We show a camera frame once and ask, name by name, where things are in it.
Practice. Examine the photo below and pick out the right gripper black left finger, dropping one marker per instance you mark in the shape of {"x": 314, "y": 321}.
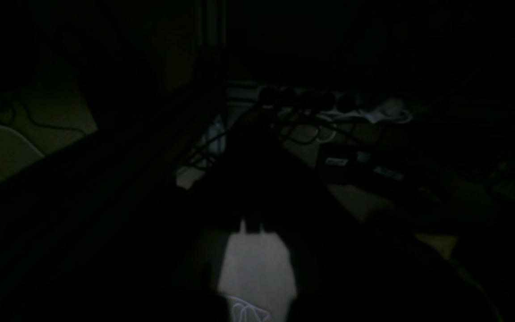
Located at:
{"x": 162, "y": 262}

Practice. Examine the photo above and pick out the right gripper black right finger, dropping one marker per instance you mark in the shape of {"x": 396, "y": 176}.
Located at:
{"x": 345, "y": 272}

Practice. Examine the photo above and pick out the black power adapter brick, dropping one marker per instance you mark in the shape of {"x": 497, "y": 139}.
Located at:
{"x": 342, "y": 164}

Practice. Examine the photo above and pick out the white power strip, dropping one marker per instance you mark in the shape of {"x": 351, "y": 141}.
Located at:
{"x": 333, "y": 105}

